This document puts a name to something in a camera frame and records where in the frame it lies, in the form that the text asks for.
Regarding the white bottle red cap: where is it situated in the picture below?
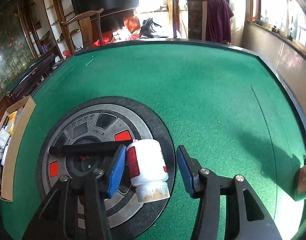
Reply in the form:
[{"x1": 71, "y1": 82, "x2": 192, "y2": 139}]
[{"x1": 126, "y1": 139, "x2": 170, "y2": 203}]

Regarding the yellow snack packet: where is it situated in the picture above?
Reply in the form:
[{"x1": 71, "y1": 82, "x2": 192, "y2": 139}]
[{"x1": 5, "y1": 111, "x2": 18, "y2": 136}]

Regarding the round table centre panel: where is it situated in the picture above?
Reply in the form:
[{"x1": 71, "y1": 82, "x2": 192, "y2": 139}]
[{"x1": 36, "y1": 96, "x2": 177, "y2": 240}]

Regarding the cardboard tray box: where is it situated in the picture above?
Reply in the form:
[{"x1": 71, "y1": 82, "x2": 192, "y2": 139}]
[{"x1": 0, "y1": 96, "x2": 36, "y2": 202}]

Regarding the green tin with cork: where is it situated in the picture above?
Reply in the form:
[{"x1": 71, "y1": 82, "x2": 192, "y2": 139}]
[{"x1": 293, "y1": 159, "x2": 306, "y2": 201}]

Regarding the white power adapter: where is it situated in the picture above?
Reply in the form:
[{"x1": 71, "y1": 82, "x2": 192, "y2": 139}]
[{"x1": 0, "y1": 128, "x2": 10, "y2": 149}]

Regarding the purple cloth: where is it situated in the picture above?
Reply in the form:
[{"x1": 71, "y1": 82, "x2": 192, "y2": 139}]
[{"x1": 205, "y1": 0, "x2": 234, "y2": 44}]

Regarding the wooden chair left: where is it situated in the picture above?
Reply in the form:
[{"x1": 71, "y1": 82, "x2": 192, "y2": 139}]
[{"x1": 60, "y1": 8, "x2": 104, "y2": 55}]

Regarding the wooden chair with cloth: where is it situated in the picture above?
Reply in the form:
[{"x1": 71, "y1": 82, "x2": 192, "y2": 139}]
[{"x1": 171, "y1": 0, "x2": 208, "y2": 41}]

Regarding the flower wall painting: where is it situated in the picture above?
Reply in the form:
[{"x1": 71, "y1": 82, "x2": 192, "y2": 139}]
[{"x1": 0, "y1": 3, "x2": 34, "y2": 100}]

